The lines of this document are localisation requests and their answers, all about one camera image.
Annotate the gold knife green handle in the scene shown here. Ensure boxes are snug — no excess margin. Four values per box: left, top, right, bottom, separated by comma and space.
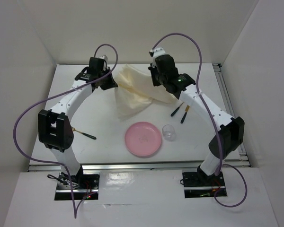
180, 105, 190, 124

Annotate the cream cloth placemat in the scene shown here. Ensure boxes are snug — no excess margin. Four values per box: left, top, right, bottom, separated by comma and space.
113, 64, 176, 119

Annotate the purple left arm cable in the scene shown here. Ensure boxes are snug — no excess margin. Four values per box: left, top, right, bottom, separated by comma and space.
13, 44, 119, 218

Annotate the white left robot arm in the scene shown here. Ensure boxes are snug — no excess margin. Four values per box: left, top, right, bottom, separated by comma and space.
38, 55, 117, 189

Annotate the gold spoon green handle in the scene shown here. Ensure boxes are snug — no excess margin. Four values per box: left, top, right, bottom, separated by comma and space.
170, 103, 183, 117

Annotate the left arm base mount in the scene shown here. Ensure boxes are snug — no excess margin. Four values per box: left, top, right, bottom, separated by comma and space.
47, 173, 100, 201

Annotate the gold fork green handle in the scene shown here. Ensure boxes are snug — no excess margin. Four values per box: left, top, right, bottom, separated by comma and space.
71, 127, 97, 140

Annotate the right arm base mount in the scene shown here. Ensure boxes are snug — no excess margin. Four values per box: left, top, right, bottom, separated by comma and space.
179, 172, 227, 198

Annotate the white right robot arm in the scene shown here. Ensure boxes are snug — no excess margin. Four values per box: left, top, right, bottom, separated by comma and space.
148, 51, 245, 185

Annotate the pink round plate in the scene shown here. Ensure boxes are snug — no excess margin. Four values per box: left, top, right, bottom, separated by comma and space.
124, 122, 162, 158

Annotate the aluminium front frame rail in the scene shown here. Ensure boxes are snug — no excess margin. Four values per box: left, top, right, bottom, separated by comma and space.
28, 156, 250, 172

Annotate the aluminium right frame rail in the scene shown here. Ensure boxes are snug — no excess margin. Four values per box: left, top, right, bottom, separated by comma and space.
213, 63, 251, 167

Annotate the aluminium frame rail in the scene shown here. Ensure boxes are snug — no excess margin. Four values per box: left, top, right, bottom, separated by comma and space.
213, 63, 251, 167
28, 156, 250, 172

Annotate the clear plastic cup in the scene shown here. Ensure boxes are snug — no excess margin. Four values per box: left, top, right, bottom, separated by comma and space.
162, 124, 176, 141

